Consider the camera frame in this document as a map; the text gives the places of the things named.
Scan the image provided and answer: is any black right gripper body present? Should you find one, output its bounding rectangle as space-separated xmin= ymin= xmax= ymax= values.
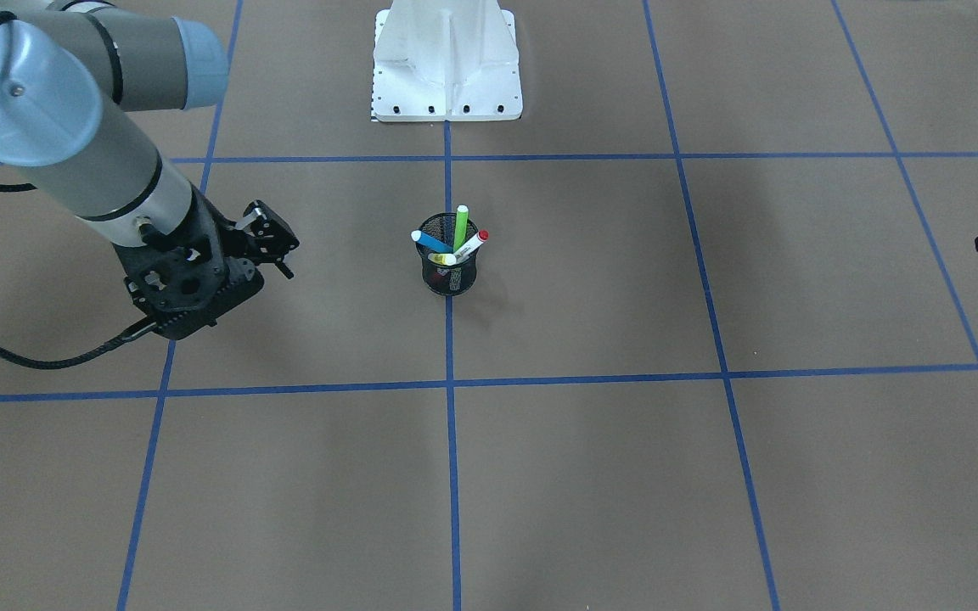
xmin=114 ymin=189 xmax=267 ymax=340

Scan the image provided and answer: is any blue marker pen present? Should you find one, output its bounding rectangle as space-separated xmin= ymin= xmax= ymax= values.
xmin=411 ymin=231 xmax=453 ymax=254

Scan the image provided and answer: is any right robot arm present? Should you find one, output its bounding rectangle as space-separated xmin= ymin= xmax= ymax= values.
xmin=0 ymin=1 xmax=299 ymax=339

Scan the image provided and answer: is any black mesh pen cup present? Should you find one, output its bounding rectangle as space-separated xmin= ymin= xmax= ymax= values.
xmin=413 ymin=213 xmax=480 ymax=297

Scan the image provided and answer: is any yellow highlighter pen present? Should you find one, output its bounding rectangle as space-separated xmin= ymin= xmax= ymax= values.
xmin=427 ymin=254 xmax=457 ymax=266

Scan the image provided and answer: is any green highlighter pen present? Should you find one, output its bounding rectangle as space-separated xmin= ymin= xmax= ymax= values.
xmin=452 ymin=205 xmax=469 ymax=255

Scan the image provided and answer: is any white red-capped marker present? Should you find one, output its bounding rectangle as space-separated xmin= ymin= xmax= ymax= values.
xmin=454 ymin=231 xmax=489 ymax=264

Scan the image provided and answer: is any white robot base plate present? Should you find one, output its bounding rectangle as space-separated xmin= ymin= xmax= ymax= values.
xmin=370 ymin=1 xmax=524 ymax=123

